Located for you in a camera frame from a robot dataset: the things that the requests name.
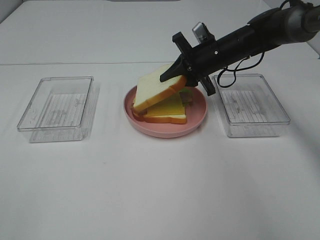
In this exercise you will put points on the left clear plastic container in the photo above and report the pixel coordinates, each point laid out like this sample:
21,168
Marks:
60,110

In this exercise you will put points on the green lettuce leaf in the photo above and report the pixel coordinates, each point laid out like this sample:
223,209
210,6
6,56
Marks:
186,92

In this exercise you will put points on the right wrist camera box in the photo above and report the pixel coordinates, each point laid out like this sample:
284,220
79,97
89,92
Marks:
202,34

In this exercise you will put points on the yellow cheese slice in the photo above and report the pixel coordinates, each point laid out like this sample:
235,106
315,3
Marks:
171,106

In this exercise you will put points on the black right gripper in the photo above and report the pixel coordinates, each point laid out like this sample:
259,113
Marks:
197,63

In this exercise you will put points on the curved bacon strip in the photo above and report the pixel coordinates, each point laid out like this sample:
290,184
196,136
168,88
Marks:
186,99

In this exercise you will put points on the clear plastic container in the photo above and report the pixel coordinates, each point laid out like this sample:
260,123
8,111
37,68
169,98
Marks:
60,110
249,108

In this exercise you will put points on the right clear plastic container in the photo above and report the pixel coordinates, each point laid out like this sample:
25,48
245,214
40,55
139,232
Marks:
249,108

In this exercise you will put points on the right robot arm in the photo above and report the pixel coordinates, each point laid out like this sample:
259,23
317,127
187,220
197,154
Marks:
298,23

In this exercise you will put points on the pink round plate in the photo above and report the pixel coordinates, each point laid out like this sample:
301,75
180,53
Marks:
196,112

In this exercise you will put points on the bread slice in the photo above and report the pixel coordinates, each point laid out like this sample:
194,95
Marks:
150,91
166,119

